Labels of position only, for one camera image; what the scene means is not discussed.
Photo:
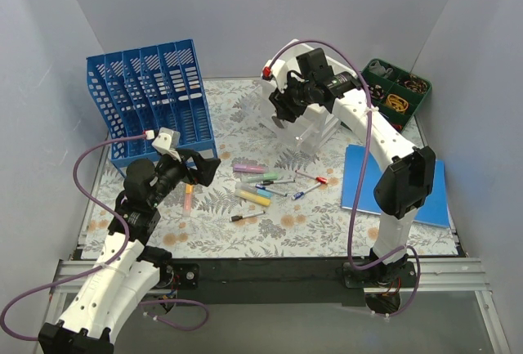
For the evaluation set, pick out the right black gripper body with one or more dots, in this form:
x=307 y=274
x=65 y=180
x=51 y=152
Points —
x=287 y=95

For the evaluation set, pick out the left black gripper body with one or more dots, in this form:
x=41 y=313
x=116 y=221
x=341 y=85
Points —
x=189 y=162

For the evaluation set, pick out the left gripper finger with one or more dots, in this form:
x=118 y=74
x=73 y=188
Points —
x=204 y=174
x=198 y=159

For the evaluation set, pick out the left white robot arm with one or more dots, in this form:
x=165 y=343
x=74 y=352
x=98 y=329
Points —
x=127 y=267

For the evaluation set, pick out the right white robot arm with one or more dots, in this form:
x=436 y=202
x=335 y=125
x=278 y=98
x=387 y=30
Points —
x=407 y=171

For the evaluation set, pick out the orange pink highlighter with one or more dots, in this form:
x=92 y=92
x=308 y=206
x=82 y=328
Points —
x=187 y=206

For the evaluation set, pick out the purple highlighter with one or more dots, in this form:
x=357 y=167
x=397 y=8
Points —
x=246 y=168

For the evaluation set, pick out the blue highlighter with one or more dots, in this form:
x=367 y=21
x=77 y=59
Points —
x=252 y=189

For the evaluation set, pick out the yellow highlighter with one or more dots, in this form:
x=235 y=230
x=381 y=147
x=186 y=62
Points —
x=257 y=199

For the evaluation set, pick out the blue pen marker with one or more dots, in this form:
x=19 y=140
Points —
x=271 y=190

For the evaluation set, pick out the green highlighter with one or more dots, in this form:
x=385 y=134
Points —
x=261 y=177

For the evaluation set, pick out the black cap marker front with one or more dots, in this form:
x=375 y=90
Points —
x=237 y=218

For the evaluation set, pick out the black cap marker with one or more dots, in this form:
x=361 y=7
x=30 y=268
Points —
x=277 y=182
x=237 y=218

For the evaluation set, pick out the black cap marker middle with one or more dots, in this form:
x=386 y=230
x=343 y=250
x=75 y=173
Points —
x=277 y=182

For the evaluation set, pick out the red cap marker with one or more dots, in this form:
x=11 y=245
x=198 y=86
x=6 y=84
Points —
x=319 y=179

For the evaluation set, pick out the blue cap marker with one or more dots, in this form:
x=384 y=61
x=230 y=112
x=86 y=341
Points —
x=301 y=193

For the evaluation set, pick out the blue plastic file rack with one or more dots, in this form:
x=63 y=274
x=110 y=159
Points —
x=149 y=88

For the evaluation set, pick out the green compartment tray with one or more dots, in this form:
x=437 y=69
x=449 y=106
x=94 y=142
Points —
x=398 y=93

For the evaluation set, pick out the blue notebook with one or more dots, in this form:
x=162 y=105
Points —
x=434 y=212

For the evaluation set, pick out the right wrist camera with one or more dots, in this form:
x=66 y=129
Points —
x=278 y=75

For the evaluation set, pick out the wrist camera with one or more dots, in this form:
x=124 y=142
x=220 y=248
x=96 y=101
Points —
x=164 y=141
x=278 y=75

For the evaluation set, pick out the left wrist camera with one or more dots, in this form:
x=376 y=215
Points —
x=164 y=141

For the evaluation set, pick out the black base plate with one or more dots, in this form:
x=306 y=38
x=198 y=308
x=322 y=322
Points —
x=242 y=281

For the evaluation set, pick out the aluminium frame rail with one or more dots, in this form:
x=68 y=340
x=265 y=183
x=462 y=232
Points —
x=433 y=274

